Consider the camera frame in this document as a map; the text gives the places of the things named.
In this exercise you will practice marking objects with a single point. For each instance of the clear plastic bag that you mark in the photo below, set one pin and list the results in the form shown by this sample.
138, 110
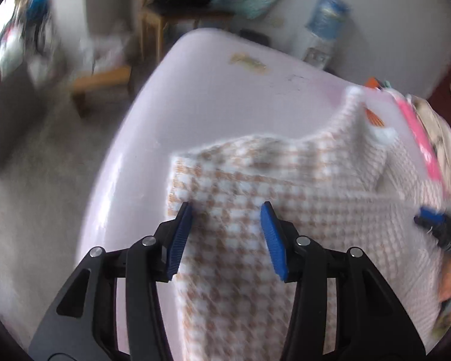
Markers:
101, 54

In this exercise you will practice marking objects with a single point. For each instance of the bed with lilac sheet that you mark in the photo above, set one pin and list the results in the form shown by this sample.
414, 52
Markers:
210, 94

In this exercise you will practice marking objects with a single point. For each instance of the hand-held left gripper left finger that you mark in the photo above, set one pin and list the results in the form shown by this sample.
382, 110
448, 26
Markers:
178, 240

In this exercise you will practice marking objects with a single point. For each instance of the pink floral blanket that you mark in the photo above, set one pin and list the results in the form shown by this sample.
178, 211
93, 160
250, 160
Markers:
421, 139

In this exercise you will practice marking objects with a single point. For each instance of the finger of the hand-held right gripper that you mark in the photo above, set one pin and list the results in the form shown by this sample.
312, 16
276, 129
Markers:
434, 218

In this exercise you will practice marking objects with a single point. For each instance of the blue water jug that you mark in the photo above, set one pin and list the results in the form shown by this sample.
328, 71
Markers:
329, 15

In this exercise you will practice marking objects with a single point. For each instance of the white water dispenser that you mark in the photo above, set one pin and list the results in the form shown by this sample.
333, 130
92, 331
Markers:
317, 52

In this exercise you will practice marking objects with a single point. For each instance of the brown door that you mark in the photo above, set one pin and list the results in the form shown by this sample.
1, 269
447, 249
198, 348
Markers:
449, 79

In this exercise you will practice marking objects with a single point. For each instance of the fluffy houndstooth sweater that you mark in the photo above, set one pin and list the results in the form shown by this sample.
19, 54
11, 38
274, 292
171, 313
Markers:
285, 180

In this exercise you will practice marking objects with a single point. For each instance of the wooden chair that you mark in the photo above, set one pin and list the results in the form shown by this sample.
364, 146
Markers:
152, 26

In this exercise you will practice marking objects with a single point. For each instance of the beige clothes pile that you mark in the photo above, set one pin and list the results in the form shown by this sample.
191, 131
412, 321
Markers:
441, 139

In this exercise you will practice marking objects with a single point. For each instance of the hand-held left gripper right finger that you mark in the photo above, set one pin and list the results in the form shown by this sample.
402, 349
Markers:
273, 240

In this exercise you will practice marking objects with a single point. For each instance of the dark grey board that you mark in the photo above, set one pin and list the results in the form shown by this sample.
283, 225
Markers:
7, 120

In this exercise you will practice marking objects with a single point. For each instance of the small wooden stool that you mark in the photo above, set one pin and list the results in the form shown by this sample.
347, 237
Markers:
101, 81

